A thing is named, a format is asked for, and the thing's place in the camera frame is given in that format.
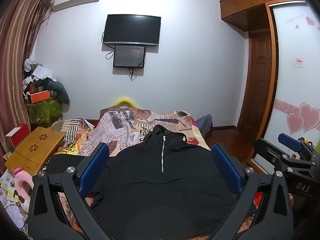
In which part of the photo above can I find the black zip hoodie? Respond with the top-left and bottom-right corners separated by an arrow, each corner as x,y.
46,124 -> 258,240

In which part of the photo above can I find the white heart wardrobe door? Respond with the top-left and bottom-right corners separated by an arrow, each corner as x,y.
264,2 -> 319,159

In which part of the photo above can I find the newspaper print blanket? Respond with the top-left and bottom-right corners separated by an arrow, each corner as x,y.
50,106 -> 209,157

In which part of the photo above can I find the bamboo folding lap table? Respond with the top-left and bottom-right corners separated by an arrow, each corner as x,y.
5,127 -> 65,176

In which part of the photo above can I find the grey purple backpack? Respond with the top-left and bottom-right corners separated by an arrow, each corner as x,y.
196,114 -> 213,138

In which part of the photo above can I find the pink plush toy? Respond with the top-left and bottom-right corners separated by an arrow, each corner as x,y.
14,167 -> 34,212

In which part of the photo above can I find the brown wooden door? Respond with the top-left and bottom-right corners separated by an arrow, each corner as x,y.
238,29 -> 272,141

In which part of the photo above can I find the red box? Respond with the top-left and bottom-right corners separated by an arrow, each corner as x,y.
5,124 -> 30,147

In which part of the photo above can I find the yellow pillow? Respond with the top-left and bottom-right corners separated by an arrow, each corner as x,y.
114,97 -> 138,108

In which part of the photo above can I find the dark grey-green garment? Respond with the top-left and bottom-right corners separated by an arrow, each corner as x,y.
35,77 -> 70,105

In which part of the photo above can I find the orange shoe box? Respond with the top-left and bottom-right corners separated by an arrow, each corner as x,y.
27,90 -> 51,103

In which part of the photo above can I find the white cloth pile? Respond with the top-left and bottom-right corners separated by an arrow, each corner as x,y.
23,59 -> 57,82

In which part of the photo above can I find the wooden overhead cabinet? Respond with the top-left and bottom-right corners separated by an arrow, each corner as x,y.
220,0 -> 296,32

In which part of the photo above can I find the striped brown curtain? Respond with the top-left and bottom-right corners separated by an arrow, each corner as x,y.
1,0 -> 52,173

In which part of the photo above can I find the small black wall monitor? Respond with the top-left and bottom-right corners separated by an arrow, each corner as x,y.
113,45 -> 146,68

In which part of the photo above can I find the black wall television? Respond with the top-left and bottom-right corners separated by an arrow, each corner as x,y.
103,14 -> 161,46

